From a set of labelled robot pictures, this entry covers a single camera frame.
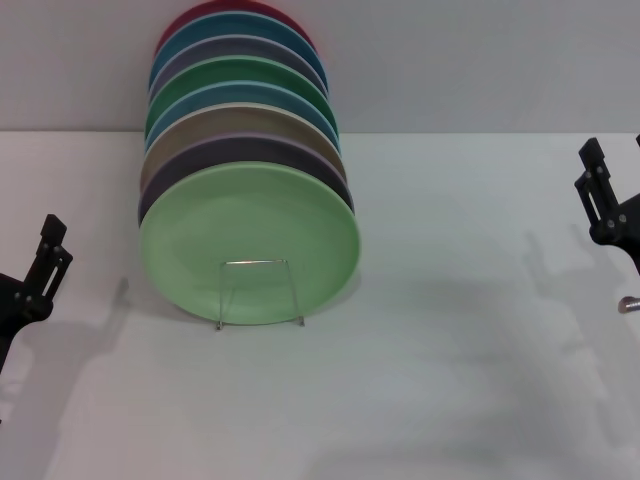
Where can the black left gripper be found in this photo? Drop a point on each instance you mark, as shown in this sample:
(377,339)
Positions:
(10,310)

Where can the grey lilac plate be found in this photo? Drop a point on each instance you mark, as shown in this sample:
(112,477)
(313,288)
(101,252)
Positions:
(240,47)

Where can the light green plate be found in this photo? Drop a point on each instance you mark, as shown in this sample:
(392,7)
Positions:
(250,225)

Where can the beige plate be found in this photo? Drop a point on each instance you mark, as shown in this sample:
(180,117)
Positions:
(225,122)

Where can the teal blue plate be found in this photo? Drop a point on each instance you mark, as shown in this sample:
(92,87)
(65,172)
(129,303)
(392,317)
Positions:
(240,27)

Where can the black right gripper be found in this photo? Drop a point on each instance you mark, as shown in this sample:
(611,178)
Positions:
(627,225)

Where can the crimson red plate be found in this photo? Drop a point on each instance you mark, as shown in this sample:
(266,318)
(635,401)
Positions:
(200,12)

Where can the light blue plate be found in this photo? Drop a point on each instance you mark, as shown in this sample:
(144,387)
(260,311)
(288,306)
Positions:
(235,95)

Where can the dark green plate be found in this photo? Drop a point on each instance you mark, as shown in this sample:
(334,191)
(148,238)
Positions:
(240,70)

